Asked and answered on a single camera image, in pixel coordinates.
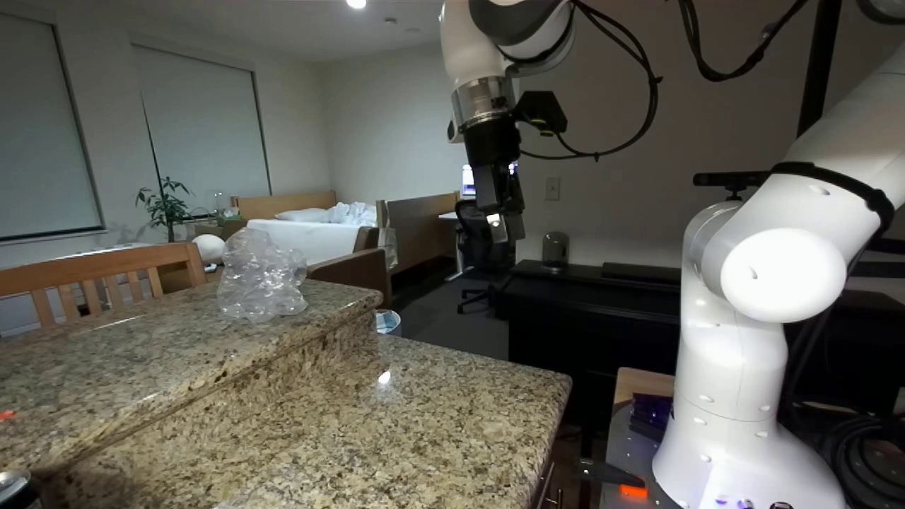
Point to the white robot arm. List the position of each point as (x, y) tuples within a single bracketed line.
[(747, 266)]

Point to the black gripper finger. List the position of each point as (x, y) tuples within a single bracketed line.
[(515, 225), (492, 227)]

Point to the black low cabinet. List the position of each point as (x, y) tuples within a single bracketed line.
[(593, 319)]

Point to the black office chair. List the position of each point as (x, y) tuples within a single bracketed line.
[(484, 258)]

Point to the small grey speaker box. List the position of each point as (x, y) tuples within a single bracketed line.
[(555, 247)]

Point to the green potted plant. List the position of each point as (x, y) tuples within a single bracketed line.
[(164, 205)]

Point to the wooden bed frame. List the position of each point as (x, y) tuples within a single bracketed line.
[(408, 232)]

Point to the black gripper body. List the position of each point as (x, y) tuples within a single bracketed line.
[(492, 147)]

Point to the clear plastic bag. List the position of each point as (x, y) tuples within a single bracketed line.
[(261, 281)]

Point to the white wall outlet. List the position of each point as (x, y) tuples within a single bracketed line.
[(553, 189)]

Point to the black vertical pole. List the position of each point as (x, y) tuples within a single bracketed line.
[(826, 20)]

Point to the wooden chair backrest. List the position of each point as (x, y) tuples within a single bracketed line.
[(75, 290)]

